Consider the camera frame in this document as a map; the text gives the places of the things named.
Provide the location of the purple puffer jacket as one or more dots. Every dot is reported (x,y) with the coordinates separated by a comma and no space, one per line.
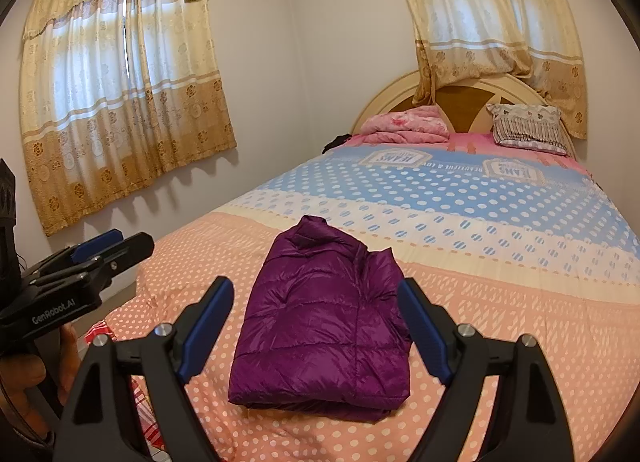
(310,317)

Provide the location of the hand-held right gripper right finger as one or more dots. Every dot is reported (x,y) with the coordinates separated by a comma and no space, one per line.
(425,329)

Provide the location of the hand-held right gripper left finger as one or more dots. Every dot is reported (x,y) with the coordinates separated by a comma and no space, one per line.
(205,334)

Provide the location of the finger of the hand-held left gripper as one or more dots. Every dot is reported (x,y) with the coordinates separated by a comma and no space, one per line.
(130,252)
(95,244)

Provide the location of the person's left hand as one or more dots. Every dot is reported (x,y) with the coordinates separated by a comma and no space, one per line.
(30,382)

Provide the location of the black item beside bed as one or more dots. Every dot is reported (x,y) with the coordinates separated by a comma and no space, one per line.
(337,142)

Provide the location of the striped floral pillow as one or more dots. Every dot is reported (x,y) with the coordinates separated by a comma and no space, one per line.
(530,129)

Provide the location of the beige floral curtain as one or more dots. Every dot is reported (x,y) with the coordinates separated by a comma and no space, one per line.
(475,16)
(125,91)

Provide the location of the pink folded blanket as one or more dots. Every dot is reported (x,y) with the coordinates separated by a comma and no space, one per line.
(405,124)

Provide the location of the cream wooden headboard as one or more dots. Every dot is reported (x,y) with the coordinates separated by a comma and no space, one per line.
(385,101)

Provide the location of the dark carved wooden furniture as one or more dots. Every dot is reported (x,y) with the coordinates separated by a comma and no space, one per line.
(7,207)

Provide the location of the polka dot bedspread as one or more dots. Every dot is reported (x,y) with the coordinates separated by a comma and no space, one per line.
(500,252)

